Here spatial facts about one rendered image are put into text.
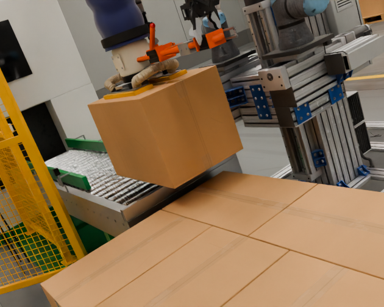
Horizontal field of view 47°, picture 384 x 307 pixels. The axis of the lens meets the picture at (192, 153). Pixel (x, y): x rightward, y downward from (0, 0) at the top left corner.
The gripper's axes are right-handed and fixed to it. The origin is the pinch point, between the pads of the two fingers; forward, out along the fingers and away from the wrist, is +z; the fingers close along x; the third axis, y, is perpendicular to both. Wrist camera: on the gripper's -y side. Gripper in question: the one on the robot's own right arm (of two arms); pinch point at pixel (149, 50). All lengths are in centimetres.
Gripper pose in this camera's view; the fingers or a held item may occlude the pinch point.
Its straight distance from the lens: 248.5
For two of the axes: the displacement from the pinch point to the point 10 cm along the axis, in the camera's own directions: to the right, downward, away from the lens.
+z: 3.3, 9.0, 2.9
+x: 7.7, -4.3, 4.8
